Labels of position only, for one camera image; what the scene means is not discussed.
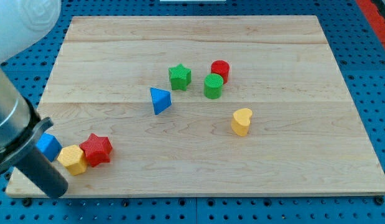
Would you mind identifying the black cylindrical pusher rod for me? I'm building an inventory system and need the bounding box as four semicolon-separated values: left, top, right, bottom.
16;146;68;198

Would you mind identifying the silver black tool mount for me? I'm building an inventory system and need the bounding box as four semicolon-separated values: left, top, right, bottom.
0;69;53;175

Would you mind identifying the yellow heart block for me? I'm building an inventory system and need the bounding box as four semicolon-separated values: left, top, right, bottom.
231;108;253;137

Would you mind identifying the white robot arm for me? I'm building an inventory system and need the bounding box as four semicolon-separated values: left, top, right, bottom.
0;0;68;198

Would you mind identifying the blue triangle block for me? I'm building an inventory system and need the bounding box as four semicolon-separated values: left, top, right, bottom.
150;88;172;115

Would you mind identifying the blue cube block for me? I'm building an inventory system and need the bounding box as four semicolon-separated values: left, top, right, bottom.
36;133;62;162

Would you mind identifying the yellow hexagon block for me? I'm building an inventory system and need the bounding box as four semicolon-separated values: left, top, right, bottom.
57;145;88;175

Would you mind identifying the red star block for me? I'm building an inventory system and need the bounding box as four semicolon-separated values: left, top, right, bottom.
79;133;113;167

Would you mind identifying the green star block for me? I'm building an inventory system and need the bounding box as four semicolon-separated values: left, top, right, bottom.
168;63;192;91

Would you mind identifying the wooden board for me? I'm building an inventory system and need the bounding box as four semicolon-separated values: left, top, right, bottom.
5;15;385;199

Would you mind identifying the green cylinder block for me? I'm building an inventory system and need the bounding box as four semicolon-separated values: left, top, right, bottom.
203;73;223;100

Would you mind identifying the red cylinder block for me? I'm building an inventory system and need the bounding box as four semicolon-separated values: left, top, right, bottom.
211;60;230;84

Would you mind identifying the red strip at right corner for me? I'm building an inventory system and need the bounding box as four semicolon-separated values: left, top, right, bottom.
356;0;385;49

